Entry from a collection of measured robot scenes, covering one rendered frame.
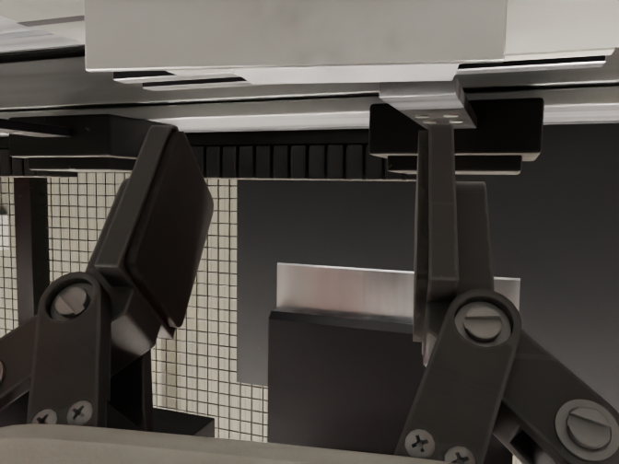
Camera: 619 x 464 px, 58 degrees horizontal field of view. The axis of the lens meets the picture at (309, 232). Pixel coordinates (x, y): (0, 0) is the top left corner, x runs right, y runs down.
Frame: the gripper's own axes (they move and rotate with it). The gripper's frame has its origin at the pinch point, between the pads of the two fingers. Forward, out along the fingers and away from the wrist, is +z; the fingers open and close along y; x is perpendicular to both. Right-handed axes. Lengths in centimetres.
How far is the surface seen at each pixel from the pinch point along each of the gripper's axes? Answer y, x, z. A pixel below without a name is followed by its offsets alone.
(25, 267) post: -81, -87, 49
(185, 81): -7.9, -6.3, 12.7
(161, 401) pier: -189, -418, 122
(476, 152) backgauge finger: 7.1, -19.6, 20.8
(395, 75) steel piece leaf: 1.9, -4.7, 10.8
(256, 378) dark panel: -19, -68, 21
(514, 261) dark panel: 16, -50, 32
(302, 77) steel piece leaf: -1.9, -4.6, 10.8
